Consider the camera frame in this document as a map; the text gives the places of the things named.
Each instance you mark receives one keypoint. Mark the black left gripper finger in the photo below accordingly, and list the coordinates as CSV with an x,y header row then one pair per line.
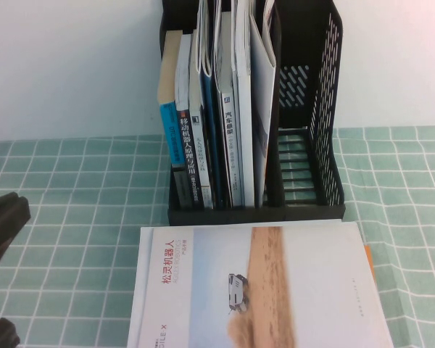
x,y
0,333
3,224

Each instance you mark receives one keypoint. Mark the white book with desert cover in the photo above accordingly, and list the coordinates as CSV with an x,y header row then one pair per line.
x,y
311,290

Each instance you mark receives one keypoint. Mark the black spine robotics book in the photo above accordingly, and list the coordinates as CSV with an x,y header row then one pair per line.
x,y
188,145

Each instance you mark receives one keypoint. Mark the white spine thin book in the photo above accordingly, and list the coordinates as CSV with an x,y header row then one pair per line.
x,y
199,145

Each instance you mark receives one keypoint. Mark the blue spine book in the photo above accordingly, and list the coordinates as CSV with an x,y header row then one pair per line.
x,y
168,72

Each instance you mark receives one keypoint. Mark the white spine car suspension book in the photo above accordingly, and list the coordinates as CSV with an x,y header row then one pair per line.
x,y
233,145

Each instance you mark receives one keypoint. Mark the black plastic book holder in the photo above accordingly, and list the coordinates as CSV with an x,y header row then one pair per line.
x,y
311,214

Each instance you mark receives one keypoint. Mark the orange book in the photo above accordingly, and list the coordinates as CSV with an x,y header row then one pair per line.
x,y
369,261

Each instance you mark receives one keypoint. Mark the green checkered tablecloth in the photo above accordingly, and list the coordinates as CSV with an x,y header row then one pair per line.
x,y
76,253

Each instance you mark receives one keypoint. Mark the blue spine white magazine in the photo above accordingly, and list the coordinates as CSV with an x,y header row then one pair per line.
x,y
211,145

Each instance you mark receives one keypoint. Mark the plain white brochure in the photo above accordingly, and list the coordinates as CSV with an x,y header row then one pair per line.
x,y
247,145

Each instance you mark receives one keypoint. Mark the white brochure with blue print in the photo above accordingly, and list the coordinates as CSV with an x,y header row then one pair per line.
x,y
261,90

